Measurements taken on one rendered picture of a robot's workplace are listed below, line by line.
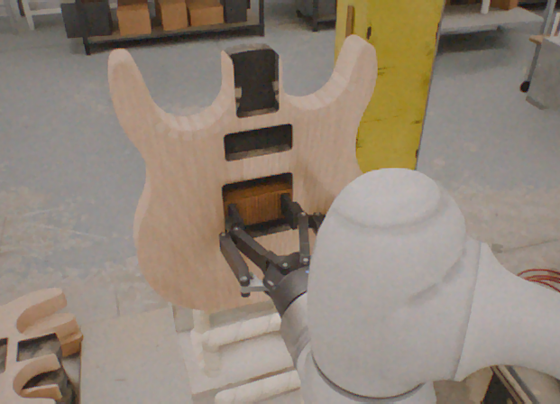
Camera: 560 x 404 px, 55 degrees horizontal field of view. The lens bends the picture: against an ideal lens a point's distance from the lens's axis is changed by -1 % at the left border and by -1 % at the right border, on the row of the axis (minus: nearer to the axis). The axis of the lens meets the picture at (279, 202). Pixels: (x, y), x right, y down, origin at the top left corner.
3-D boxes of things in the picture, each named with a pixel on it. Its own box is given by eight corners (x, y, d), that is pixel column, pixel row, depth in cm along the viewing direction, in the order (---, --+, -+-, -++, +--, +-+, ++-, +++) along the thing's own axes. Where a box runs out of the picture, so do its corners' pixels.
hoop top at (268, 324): (299, 314, 106) (300, 303, 104) (306, 326, 104) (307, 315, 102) (199, 340, 101) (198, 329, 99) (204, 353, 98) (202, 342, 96)
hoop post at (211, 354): (219, 362, 106) (215, 330, 101) (224, 375, 104) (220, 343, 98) (203, 367, 105) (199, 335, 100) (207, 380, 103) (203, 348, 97)
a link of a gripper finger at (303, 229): (298, 263, 63) (310, 263, 63) (298, 206, 72) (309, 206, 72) (298, 288, 65) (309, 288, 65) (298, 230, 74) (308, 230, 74)
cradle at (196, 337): (204, 332, 112) (203, 321, 110) (218, 375, 103) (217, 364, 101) (188, 335, 111) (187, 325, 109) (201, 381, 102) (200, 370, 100)
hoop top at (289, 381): (313, 371, 104) (314, 360, 103) (319, 384, 102) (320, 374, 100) (213, 400, 100) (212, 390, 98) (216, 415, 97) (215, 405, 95)
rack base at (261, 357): (296, 327, 125) (297, 299, 120) (325, 384, 113) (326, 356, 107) (179, 360, 118) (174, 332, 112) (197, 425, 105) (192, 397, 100)
